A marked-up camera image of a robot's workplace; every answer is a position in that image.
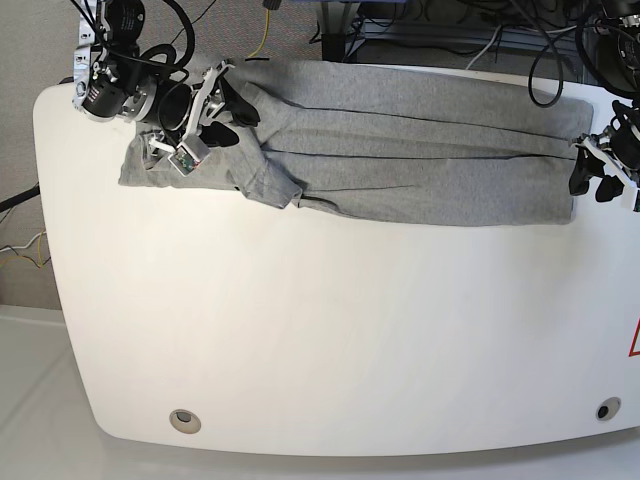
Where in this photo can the table grommet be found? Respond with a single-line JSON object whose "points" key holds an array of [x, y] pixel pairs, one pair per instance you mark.
{"points": [[608, 409], [185, 421]]}

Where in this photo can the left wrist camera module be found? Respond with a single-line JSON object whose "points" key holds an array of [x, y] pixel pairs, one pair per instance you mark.
{"points": [[188, 155]]}

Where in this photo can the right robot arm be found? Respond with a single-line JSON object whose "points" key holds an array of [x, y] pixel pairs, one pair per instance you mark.
{"points": [[114, 78]]}

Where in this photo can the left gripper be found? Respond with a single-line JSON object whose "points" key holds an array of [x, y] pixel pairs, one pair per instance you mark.
{"points": [[612, 155]]}

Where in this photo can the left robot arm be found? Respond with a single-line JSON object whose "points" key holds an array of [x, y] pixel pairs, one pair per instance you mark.
{"points": [[606, 38]]}

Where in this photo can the red triangle sticker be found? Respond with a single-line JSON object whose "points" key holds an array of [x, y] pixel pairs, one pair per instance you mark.
{"points": [[635, 348]]}

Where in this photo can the black table leg base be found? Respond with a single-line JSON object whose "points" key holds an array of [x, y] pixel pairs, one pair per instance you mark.
{"points": [[334, 47]]}

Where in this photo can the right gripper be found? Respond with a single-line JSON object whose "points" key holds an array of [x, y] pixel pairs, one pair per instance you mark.
{"points": [[191, 111]]}

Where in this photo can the right table grommet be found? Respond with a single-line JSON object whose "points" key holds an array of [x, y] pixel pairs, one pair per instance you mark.
{"points": [[608, 409]]}

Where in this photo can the grey T-shirt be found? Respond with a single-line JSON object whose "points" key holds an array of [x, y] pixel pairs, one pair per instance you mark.
{"points": [[382, 144]]}

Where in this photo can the left table grommet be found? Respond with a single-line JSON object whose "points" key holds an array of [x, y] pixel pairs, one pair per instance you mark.
{"points": [[185, 421]]}

